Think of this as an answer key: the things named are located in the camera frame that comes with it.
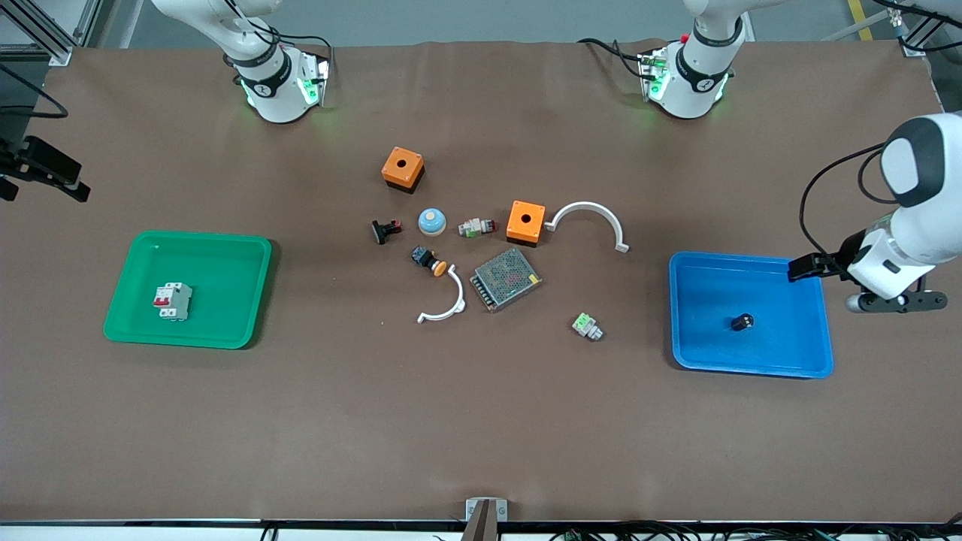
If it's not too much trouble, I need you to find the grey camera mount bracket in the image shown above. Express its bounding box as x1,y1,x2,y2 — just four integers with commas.
460,497,509,541

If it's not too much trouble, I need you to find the black arm base cable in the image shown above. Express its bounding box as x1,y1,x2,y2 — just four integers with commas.
577,37,649,77
225,0,334,57

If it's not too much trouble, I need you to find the black cable loop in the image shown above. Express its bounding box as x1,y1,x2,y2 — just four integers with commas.
0,64,69,119

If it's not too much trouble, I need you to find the green plastic tray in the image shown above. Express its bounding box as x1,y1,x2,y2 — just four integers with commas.
103,230,273,350

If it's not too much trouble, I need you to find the black left arm base cable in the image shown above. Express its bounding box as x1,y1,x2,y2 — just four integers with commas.
577,37,649,77

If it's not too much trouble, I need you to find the black right arm base cable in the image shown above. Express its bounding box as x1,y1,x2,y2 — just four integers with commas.
225,0,334,57

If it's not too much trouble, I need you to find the blue plastic tray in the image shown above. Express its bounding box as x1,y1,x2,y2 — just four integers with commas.
668,251,835,379

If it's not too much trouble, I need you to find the aluminium frame with cables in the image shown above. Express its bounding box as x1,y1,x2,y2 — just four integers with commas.
872,0,962,55

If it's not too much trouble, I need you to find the aluminium frame profile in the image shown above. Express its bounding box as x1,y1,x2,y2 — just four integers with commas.
0,0,102,67

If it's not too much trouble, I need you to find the metal mesh power supply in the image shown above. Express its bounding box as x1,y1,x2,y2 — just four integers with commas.
470,247,543,314

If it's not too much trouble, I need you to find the small white curved clamp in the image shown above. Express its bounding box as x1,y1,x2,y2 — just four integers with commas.
417,268,467,325

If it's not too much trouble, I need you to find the orange black button box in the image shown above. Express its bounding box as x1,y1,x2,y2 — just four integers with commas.
506,200,547,248
381,146,426,195

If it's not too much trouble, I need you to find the yellow head push button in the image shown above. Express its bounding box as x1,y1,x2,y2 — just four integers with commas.
411,246,449,277

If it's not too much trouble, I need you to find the white red circuit breaker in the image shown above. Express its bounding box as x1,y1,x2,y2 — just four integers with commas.
153,282,194,322

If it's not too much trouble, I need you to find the brown table mat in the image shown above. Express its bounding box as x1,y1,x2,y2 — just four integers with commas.
0,39,962,524

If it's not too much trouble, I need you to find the large white curved clamp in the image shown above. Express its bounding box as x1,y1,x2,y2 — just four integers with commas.
543,201,631,254

